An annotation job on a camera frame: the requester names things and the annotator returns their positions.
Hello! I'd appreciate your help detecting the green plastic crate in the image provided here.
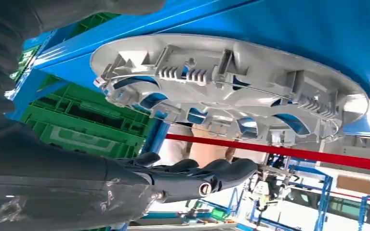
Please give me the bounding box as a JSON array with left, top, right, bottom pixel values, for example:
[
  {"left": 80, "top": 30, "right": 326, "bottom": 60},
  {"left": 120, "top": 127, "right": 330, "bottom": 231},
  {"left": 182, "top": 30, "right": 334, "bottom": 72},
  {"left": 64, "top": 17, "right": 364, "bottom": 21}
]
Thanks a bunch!
[
  {"left": 20, "top": 105, "right": 147, "bottom": 160},
  {"left": 28, "top": 75, "right": 154, "bottom": 135},
  {"left": 66, "top": 12, "right": 120, "bottom": 37}
]

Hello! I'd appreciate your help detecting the blue metal shelf rack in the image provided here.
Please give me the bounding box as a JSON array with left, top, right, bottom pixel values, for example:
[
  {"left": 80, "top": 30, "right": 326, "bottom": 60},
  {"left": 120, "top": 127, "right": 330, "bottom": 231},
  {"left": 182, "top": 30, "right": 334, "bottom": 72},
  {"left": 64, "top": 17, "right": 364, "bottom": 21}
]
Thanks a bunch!
[{"left": 4, "top": 0, "right": 370, "bottom": 155}]

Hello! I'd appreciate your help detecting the blue metal frame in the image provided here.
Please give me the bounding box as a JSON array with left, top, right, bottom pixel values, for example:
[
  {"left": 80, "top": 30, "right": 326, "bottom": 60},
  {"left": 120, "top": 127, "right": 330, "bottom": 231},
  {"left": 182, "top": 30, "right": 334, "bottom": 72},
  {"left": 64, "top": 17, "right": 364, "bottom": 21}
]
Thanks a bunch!
[{"left": 250, "top": 164, "right": 334, "bottom": 231}]

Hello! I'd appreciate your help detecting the person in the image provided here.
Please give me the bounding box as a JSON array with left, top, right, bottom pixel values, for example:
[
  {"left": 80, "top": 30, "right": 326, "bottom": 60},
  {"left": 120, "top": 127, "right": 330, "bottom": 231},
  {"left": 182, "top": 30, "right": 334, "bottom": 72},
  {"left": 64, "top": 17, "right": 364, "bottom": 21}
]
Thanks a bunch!
[{"left": 158, "top": 122, "right": 269, "bottom": 168}]

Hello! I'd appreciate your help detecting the red barrier belt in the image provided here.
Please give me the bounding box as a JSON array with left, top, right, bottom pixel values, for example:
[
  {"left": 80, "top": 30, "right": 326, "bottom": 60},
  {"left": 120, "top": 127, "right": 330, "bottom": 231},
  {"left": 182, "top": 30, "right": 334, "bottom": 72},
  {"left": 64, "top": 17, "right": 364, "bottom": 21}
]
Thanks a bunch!
[{"left": 165, "top": 133, "right": 370, "bottom": 174}]

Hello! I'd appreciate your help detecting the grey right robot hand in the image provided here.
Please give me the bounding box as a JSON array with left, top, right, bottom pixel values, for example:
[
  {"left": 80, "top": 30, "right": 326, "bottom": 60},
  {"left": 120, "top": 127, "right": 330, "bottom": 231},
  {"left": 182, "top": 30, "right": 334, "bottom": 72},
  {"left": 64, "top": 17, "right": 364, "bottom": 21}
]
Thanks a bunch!
[{"left": 0, "top": 0, "right": 259, "bottom": 231}]

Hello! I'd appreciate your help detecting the brown cardboard box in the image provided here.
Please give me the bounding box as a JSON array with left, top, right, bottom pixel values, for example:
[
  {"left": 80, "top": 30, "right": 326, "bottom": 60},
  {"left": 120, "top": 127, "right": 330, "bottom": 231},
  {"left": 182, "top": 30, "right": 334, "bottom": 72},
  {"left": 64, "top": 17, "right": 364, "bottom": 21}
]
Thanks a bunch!
[{"left": 336, "top": 175, "right": 370, "bottom": 195}]

